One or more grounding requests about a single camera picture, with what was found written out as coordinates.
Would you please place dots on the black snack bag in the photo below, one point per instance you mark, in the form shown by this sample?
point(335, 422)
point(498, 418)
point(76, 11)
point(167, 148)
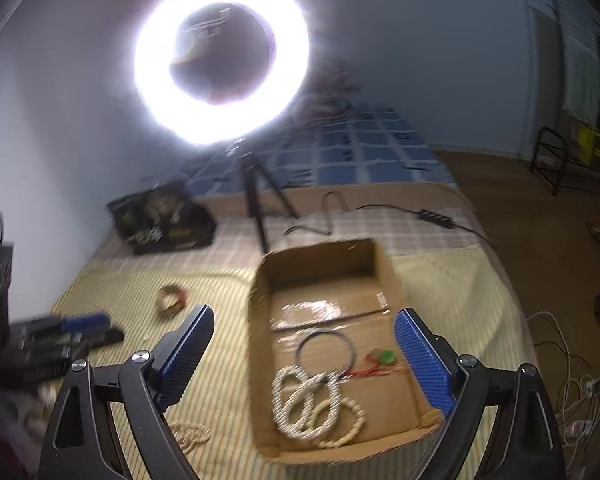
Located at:
point(163, 219)

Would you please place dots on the folded floral quilt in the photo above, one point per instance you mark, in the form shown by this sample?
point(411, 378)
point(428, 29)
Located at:
point(326, 93)

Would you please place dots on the white power strip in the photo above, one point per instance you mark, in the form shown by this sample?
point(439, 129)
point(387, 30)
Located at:
point(583, 415)

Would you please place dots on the black metal rack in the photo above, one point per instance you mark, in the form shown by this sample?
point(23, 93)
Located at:
point(563, 164)

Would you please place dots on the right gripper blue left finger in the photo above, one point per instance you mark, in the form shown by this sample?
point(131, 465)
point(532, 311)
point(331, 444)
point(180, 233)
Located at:
point(178, 354)

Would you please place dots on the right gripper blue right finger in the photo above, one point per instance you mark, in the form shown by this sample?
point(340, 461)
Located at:
point(431, 358)

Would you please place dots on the blue patterned bedsheet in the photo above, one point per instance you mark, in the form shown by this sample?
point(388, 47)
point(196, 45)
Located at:
point(369, 144)

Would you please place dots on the red strap wrist watch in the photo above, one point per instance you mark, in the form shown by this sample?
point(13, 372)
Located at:
point(171, 299)

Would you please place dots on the yellow striped cloth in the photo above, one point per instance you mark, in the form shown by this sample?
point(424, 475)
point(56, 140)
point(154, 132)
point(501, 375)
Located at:
point(456, 292)

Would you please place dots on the pink checked bedsheet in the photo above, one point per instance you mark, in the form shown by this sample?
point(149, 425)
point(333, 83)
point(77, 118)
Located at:
point(405, 218)

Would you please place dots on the white ring light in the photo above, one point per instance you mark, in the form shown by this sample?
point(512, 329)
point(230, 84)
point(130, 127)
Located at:
point(214, 71)

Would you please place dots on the cardboard box tray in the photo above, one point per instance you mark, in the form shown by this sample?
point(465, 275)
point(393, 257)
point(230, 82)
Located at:
point(328, 308)

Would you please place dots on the dark blue bangle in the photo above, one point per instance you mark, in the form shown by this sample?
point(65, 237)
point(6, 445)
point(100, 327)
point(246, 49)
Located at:
point(329, 351)

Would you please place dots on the green jade red cord pendant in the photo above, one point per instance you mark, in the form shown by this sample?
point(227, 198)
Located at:
point(379, 363)

